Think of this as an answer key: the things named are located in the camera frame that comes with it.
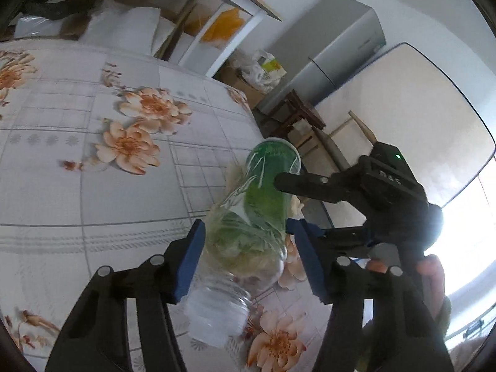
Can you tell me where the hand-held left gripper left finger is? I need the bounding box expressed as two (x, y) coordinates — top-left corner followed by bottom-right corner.
(44, 218), (207, 372)

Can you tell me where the white table with wooden top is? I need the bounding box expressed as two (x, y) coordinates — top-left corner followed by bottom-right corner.
(97, 0), (283, 78)

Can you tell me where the brown cardboard box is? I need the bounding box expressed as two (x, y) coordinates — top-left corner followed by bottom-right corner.
(223, 64), (268, 109)

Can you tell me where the white pillow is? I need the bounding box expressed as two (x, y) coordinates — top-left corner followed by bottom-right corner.
(79, 0), (161, 53)

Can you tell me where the grey refrigerator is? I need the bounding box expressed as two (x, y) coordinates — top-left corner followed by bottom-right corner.
(258, 0), (387, 115)

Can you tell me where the wooden chair with dark seat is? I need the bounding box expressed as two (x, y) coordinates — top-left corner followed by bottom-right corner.
(298, 110), (384, 171)

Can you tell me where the white plastic bag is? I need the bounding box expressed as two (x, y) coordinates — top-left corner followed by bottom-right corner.
(234, 52), (268, 86)

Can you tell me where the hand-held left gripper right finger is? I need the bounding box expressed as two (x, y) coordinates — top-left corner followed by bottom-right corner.
(286, 219), (455, 372)

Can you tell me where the clear bottle with green label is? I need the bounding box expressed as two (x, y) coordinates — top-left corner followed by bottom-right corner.
(184, 137), (303, 347)

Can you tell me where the floral checked tablecloth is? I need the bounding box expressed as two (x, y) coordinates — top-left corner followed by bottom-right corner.
(0, 39), (330, 372)

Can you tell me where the white and green printed sack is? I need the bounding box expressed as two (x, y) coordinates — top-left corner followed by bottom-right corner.
(254, 48), (287, 86)

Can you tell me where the yellow plastic bag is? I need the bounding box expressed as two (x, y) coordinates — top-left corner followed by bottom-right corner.
(201, 8), (245, 42)

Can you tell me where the black cloth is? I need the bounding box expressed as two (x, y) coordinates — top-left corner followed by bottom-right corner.
(23, 0), (97, 20)

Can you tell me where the person's right hand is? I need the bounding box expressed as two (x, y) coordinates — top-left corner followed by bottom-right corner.
(366, 254), (446, 319)

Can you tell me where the dark wooden stool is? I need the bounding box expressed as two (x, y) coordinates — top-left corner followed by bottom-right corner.
(267, 89), (327, 136)

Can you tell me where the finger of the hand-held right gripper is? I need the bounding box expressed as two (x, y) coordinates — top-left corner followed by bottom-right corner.
(321, 225), (375, 257)
(273, 170), (365, 205)

